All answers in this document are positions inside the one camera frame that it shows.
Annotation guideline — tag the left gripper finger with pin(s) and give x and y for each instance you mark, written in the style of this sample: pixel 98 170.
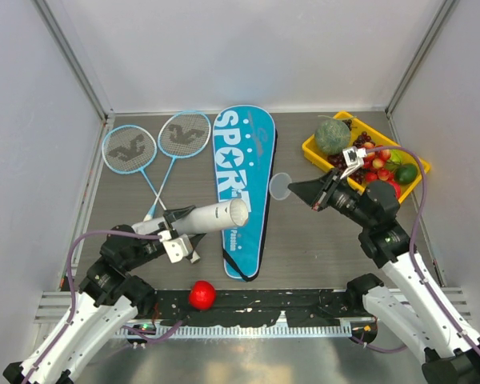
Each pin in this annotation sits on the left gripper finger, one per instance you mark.
pixel 178 219
pixel 198 240

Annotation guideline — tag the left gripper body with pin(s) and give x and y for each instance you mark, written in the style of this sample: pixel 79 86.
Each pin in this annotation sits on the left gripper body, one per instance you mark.
pixel 150 248

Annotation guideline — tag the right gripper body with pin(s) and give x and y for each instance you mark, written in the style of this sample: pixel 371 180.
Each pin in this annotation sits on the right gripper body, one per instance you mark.
pixel 346 200

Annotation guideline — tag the clear tube lid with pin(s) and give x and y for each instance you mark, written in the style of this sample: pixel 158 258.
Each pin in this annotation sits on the clear tube lid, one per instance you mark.
pixel 279 186

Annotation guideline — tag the white shuttlecock tube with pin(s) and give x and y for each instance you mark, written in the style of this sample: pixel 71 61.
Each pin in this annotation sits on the white shuttlecock tube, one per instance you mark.
pixel 211 218

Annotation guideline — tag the shuttlecock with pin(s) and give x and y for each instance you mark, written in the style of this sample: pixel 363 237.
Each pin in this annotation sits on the shuttlecock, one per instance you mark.
pixel 239 213

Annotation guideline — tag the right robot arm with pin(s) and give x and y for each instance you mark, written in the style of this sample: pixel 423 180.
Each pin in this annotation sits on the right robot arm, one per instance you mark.
pixel 445 344

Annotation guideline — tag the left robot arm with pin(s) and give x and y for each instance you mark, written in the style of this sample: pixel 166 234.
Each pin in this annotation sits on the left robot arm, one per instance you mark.
pixel 109 296

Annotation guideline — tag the left blue badminton racket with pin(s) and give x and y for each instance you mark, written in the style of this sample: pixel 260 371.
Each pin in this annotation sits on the left blue badminton racket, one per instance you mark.
pixel 130 149

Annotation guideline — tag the blue badminton racket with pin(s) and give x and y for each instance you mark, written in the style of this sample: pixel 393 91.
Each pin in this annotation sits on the blue badminton racket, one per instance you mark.
pixel 130 149
pixel 184 135

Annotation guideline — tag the right blue badminton racket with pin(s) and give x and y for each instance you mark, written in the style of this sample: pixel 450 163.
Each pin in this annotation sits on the right blue badminton racket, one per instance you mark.
pixel 184 135

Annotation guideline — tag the dark grape bunch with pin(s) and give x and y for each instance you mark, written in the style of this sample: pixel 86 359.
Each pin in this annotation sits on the dark grape bunch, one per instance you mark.
pixel 361 140

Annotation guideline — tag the red cherry cluster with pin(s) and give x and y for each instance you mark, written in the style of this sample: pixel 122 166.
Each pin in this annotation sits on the red cherry cluster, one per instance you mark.
pixel 375 166

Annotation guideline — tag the red ball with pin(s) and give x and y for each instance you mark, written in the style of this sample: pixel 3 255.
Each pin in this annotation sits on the red ball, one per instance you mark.
pixel 202 295

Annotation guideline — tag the red apple in tray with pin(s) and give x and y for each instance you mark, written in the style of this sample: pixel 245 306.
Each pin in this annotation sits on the red apple in tray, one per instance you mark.
pixel 397 188

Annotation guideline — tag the green melon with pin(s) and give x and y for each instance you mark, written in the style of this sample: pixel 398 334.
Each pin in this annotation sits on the green melon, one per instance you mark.
pixel 332 136

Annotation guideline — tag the green lime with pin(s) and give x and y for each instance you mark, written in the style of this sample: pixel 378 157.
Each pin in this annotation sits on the green lime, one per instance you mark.
pixel 406 174

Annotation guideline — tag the blue racket bag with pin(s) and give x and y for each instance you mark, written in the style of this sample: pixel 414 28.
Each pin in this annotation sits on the blue racket bag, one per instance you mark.
pixel 244 144

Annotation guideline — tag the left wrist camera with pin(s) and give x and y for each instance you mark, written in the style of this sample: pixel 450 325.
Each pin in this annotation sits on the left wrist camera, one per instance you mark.
pixel 176 247

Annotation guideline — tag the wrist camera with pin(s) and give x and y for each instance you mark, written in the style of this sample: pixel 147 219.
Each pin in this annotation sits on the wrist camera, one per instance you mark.
pixel 354 158
pixel 176 247

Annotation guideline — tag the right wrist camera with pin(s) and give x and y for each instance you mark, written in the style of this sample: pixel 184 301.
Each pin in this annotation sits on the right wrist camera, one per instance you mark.
pixel 354 158

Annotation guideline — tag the black front rail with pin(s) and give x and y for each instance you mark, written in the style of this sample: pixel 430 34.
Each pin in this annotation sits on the black front rail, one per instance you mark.
pixel 254 308

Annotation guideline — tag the white cable duct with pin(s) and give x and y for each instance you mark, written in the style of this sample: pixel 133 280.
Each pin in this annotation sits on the white cable duct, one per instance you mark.
pixel 279 330

